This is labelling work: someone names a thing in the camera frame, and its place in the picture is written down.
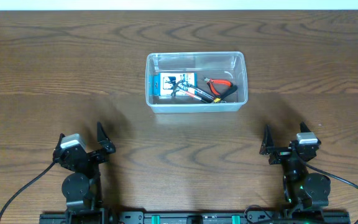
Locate yellow black screwdriver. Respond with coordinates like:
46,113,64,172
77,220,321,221
213,85,237,103

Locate blue white screwdriver box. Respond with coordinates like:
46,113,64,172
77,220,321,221
152,72,197,96

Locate orange black pen tool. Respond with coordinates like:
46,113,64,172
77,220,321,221
171,80,207,103

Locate red handled pliers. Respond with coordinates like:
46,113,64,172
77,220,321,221
203,77,234,97

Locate silver ring wrench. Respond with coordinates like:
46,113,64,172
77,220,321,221
184,82,225,103

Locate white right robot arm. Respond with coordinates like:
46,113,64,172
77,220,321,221
259,122,331,218

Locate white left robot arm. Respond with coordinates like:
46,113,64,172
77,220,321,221
52,122,116,223

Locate clear plastic container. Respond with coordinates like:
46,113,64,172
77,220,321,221
145,52,248,113

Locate black rail with green clips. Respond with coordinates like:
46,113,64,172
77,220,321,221
39,210,351,224

